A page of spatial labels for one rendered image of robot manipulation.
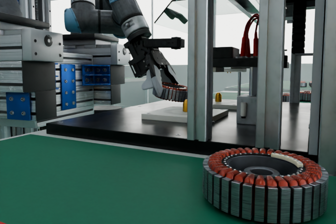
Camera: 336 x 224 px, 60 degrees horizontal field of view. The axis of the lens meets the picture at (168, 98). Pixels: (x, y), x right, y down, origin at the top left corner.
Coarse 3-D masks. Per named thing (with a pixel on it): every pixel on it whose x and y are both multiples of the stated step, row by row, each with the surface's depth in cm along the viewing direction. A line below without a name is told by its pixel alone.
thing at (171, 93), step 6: (162, 84) 84; (168, 84) 85; (174, 84) 86; (180, 84) 86; (168, 90) 77; (174, 90) 77; (180, 90) 78; (186, 90) 79; (156, 96) 80; (162, 96) 78; (168, 96) 77; (174, 96) 77; (180, 96) 78; (186, 96) 79
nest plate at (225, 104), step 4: (224, 100) 89; (228, 100) 89; (232, 100) 89; (236, 100) 89; (216, 104) 80; (220, 104) 79; (224, 104) 79; (228, 104) 79; (232, 104) 79; (236, 104) 79; (220, 108) 79; (224, 108) 79; (228, 108) 78; (232, 108) 78
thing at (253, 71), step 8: (216, 48) 58; (224, 48) 57; (232, 48) 57; (216, 56) 58; (224, 56) 58; (232, 56) 57; (216, 64) 58; (224, 64) 57; (232, 64) 57; (240, 64) 56; (248, 64) 55; (256, 64) 55; (256, 72) 60; (256, 80) 60; (256, 88) 60
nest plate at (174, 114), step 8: (152, 112) 64; (160, 112) 64; (168, 112) 64; (176, 112) 64; (184, 112) 64; (216, 112) 64; (224, 112) 66; (160, 120) 60; (168, 120) 59; (176, 120) 59; (184, 120) 58
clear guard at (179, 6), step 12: (180, 0) 78; (216, 0) 78; (252, 0) 78; (168, 12) 82; (180, 12) 87; (216, 12) 94; (228, 12) 94; (240, 12) 94; (168, 24) 88; (180, 24) 94
